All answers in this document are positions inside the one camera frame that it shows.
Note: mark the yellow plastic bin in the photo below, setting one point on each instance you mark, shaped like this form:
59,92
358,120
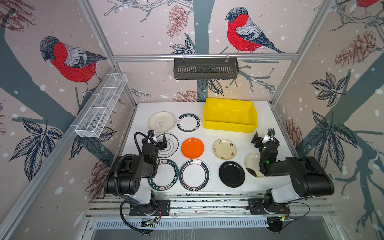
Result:
230,115

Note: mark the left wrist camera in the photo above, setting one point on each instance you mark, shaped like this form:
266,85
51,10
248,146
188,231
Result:
152,135

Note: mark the plain cream plate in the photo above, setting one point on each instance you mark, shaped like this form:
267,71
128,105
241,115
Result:
162,122

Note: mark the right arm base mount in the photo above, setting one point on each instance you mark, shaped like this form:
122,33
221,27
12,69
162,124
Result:
262,207

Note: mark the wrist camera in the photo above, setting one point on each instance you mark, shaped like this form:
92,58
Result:
152,135
270,136

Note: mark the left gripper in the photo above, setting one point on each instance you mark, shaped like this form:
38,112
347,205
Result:
157,141

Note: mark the dark hanging wall basket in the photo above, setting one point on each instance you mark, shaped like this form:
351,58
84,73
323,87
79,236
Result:
206,69

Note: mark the white wire mesh basket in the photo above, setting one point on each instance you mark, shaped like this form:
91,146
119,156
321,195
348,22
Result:
98,114

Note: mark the cream plate floral marks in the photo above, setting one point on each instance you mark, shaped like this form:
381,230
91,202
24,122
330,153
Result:
224,149

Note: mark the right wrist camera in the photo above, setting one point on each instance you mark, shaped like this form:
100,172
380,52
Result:
270,136

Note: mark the aluminium rail frame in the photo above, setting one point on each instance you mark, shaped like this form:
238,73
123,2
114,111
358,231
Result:
216,205

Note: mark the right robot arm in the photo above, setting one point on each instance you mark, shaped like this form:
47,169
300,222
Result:
308,178

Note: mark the orange plate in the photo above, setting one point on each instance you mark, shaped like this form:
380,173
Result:
192,148

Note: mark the white plate black rings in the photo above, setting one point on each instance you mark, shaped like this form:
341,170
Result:
171,145

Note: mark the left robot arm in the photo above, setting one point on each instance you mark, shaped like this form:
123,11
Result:
124,178

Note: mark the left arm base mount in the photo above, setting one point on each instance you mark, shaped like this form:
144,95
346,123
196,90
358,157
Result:
155,208

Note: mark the cream plate dark green patch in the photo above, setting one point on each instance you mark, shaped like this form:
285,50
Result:
252,161

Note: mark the green lettered rim plate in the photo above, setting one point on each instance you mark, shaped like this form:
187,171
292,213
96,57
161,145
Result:
167,176

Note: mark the green red rimmed plate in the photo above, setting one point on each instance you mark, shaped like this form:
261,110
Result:
194,175

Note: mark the small green rimmed plate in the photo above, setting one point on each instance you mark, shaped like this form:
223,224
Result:
188,122

